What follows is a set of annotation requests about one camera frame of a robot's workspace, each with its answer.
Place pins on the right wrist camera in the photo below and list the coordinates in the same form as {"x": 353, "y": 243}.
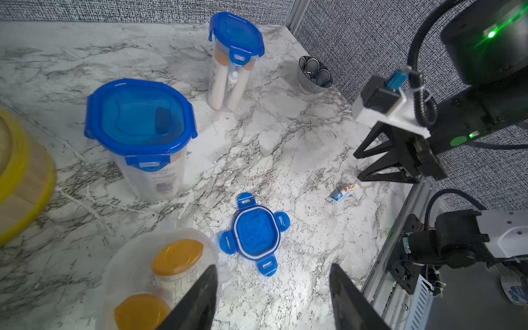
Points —
{"x": 383, "y": 100}

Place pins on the orange cap bottle front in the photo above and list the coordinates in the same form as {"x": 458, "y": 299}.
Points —
{"x": 177, "y": 259}

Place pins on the blue lid back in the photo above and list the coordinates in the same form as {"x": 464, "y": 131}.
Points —
{"x": 239, "y": 38}

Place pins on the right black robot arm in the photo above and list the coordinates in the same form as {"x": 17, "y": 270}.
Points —
{"x": 487, "y": 43}

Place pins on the blue lid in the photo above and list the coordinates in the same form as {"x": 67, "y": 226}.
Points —
{"x": 144, "y": 122}
{"x": 239, "y": 38}
{"x": 255, "y": 233}

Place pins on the orange cap bottle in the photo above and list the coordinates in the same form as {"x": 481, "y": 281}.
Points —
{"x": 141, "y": 311}
{"x": 177, "y": 259}

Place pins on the yellow bamboo steamer basket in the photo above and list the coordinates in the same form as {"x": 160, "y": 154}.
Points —
{"x": 28, "y": 178}

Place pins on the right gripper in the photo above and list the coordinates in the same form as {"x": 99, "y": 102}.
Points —
{"x": 406, "y": 157}

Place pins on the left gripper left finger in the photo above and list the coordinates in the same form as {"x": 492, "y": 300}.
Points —
{"x": 197, "y": 308}

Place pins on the toothpaste tube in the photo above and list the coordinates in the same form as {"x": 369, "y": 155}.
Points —
{"x": 340, "y": 193}

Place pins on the clear container back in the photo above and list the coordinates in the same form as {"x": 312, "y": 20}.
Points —
{"x": 227, "y": 82}

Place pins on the clear container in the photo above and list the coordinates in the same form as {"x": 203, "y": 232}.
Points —
{"x": 154, "y": 186}
{"x": 227, "y": 82}
{"x": 130, "y": 272}

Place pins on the dark blue bowl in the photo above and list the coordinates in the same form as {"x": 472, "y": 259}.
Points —
{"x": 313, "y": 76}

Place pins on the clear container front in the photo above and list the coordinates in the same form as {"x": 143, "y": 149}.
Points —
{"x": 130, "y": 272}

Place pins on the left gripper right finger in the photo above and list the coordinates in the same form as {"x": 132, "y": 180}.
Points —
{"x": 351, "y": 308}

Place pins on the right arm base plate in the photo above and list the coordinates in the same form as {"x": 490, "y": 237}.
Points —
{"x": 402, "y": 251}

